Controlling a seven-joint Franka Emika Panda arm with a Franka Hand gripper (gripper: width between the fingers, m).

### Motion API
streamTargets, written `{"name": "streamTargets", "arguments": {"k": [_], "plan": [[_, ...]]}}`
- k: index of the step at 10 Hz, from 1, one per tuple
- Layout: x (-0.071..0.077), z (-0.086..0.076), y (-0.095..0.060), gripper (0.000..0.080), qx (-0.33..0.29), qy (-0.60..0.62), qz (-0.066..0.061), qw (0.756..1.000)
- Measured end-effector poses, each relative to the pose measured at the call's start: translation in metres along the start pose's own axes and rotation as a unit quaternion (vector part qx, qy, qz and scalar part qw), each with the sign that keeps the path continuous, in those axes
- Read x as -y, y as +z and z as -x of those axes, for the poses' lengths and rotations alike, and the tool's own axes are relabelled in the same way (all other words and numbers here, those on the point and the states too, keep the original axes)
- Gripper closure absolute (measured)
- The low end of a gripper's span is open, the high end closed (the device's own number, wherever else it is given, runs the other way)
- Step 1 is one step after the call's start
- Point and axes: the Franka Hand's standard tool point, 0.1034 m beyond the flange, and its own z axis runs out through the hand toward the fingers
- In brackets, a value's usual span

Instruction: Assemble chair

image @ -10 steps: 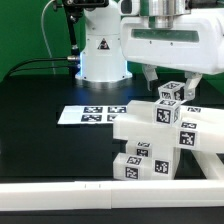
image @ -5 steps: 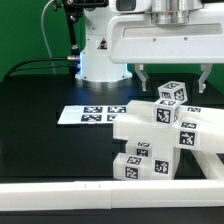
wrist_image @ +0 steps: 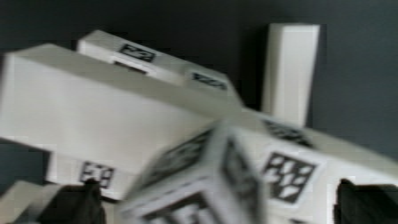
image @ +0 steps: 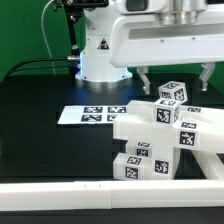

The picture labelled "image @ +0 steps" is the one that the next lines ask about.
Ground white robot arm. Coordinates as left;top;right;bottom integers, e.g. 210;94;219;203
80;0;224;93

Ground black cables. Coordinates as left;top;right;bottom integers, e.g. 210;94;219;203
1;55;81;83

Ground black camera stand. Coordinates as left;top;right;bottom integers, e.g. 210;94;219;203
53;0;109;75

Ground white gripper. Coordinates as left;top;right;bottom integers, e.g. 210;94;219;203
110;0;224;95

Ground white chair nut cube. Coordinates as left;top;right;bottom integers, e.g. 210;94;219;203
158;81;188;103

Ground white obstacle fence wall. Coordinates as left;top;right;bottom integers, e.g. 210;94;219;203
0;179;224;211

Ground flat white chair back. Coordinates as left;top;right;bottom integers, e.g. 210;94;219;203
58;105;127;125

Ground grey cable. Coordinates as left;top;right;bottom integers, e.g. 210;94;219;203
40;0;58;76

